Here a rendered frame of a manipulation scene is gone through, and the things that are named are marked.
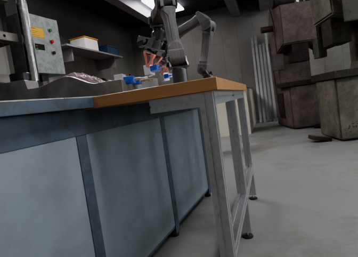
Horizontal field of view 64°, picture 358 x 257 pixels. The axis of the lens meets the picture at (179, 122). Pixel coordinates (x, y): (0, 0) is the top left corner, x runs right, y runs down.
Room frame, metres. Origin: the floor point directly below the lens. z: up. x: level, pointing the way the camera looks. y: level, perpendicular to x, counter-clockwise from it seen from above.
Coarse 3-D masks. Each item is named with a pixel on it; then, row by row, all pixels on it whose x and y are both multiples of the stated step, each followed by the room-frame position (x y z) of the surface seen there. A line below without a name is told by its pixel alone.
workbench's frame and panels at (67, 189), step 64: (0, 128) 0.73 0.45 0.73; (64, 128) 0.93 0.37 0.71; (128, 128) 1.27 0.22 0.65; (192, 128) 1.99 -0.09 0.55; (0, 192) 0.71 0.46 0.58; (64, 192) 0.89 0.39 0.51; (128, 192) 1.20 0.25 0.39; (192, 192) 1.84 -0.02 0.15; (0, 256) 0.68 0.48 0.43; (64, 256) 0.85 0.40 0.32; (128, 256) 1.14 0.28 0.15
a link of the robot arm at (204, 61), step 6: (204, 30) 1.75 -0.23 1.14; (210, 30) 1.73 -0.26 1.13; (204, 36) 1.75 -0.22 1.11; (210, 36) 1.75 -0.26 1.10; (204, 42) 1.76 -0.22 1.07; (210, 42) 1.76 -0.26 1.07; (204, 48) 1.76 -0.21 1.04; (210, 48) 1.77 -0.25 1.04; (204, 54) 1.76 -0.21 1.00; (204, 60) 1.76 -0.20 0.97; (198, 66) 1.78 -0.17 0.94; (204, 66) 1.76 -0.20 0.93; (210, 66) 1.80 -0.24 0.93; (198, 72) 1.78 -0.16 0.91
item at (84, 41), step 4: (80, 36) 5.53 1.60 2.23; (84, 36) 5.51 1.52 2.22; (72, 40) 5.61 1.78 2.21; (76, 40) 5.57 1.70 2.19; (80, 40) 5.54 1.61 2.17; (84, 40) 5.52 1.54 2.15; (88, 40) 5.63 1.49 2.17; (92, 40) 5.74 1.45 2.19; (96, 40) 5.90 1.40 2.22; (72, 44) 5.61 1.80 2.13; (76, 44) 5.58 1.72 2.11; (80, 44) 5.55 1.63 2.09; (84, 44) 5.52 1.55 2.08; (88, 44) 5.61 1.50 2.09; (92, 44) 5.72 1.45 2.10; (96, 44) 5.86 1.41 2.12; (88, 48) 5.59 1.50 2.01; (92, 48) 5.70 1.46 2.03; (96, 48) 5.84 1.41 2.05
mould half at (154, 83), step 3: (153, 78) 1.59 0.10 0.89; (156, 78) 1.62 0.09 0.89; (105, 81) 1.65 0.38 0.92; (150, 81) 1.56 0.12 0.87; (153, 81) 1.59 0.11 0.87; (156, 81) 1.62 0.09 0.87; (144, 84) 1.49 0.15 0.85; (147, 84) 1.52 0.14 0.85; (150, 84) 1.55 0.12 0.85; (153, 84) 1.59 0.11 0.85; (156, 84) 1.61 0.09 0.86; (138, 87) 1.43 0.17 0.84; (141, 87) 1.46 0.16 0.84; (144, 87) 1.49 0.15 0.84; (147, 87) 1.51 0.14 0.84
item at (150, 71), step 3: (144, 66) 1.54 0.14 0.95; (150, 66) 1.53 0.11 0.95; (153, 66) 1.52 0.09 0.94; (156, 66) 1.51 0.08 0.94; (159, 66) 1.52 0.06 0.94; (162, 66) 1.52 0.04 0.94; (144, 69) 1.54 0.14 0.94; (147, 69) 1.53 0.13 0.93; (150, 69) 1.53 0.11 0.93; (153, 69) 1.52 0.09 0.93; (156, 69) 1.51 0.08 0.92; (159, 69) 1.54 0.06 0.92; (144, 72) 1.54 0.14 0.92; (147, 72) 1.53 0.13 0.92; (150, 72) 1.52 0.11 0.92; (153, 72) 1.55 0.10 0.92; (147, 75) 1.54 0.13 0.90; (150, 75) 1.56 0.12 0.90; (153, 75) 1.57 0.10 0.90
